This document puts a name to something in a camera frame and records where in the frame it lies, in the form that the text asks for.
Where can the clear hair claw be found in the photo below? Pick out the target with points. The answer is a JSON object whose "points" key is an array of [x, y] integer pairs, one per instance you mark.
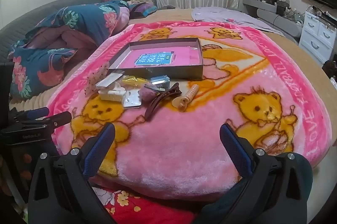
{"points": [[117, 87]]}

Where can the pink bear print blanket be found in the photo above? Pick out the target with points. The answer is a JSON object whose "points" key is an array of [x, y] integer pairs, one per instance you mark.
{"points": [[184, 139]]}

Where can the white drawer cabinet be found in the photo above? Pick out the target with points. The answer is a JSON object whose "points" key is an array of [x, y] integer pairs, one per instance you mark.
{"points": [[317, 32]]}

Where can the blue floral quilt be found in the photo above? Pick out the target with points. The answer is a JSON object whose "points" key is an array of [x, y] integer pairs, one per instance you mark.
{"points": [[71, 29]]}

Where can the clear earring packet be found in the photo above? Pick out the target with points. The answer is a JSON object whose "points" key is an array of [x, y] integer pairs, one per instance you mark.
{"points": [[133, 100]]}

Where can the bed with tan sheet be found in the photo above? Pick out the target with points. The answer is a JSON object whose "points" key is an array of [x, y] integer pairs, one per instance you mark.
{"points": [[173, 14]]}

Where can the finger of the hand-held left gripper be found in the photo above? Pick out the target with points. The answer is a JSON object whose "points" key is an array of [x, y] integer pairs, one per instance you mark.
{"points": [[39, 113], [62, 118]]}

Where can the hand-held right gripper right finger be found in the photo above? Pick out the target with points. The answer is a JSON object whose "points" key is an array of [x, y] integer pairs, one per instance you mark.
{"points": [[235, 151]]}

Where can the shallow grey cardboard box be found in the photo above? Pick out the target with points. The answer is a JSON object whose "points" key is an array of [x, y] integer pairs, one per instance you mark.
{"points": [[158, 68]]}

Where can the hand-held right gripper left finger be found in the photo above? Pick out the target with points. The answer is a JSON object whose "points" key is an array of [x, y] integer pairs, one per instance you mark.
{"points": [[101, 147]]}

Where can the sheer dotted bow hair clip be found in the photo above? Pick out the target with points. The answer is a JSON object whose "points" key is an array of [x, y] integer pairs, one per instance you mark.
{"points": [[97, 76]]}

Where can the white hair clip card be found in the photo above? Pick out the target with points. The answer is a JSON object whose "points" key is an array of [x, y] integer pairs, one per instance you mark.
{"points": [[112, 96]]}

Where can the purple striped pillow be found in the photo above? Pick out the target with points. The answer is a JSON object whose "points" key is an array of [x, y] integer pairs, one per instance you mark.
{"points": [[144, 8]]}

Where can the red floral cloth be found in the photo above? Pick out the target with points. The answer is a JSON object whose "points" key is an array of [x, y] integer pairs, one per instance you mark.
{"points": [[126, 204]]}

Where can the grey media stand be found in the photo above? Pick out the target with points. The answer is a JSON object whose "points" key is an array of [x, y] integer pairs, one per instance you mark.
{"points": [[266, 14]]}

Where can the pink pom hair clip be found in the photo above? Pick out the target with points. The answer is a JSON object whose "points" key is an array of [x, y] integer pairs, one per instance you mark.
{"points": [[147, 92]]}

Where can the lavender bed sheet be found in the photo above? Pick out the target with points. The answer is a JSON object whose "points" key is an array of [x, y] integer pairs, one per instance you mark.
{"points": [[223, 16]]}

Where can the black bag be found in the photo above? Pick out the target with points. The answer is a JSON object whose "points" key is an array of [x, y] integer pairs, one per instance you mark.
{"points": [[330, 68]]}

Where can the clear packet with white card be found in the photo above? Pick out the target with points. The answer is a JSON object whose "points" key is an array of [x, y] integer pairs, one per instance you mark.
{"points": [[108, 80]]}

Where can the beige ribbed hair claw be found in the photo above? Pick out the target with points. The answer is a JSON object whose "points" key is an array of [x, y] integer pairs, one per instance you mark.
{"points": [[184, 99]]}

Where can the dark red banana hair clip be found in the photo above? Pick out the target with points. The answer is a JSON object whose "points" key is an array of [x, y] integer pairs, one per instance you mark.
{"points": [[159, 104]]}

